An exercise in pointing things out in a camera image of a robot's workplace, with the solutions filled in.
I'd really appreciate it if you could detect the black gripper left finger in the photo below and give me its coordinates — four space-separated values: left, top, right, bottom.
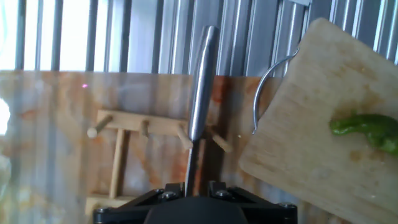
94 182 187 224

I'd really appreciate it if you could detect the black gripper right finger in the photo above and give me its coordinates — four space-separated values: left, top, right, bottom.
208 181 298 224

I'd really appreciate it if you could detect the steel kitchen knife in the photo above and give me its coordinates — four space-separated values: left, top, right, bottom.
185 25 221 197

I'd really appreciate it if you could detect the green chili pepper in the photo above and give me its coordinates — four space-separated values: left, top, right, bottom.
329 113 398 156

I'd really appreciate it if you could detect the wooden dish rack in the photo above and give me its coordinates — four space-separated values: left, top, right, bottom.
85 108 234 216

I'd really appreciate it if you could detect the bamboo cutting board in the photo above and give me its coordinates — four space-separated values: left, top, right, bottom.
238 17 398 224

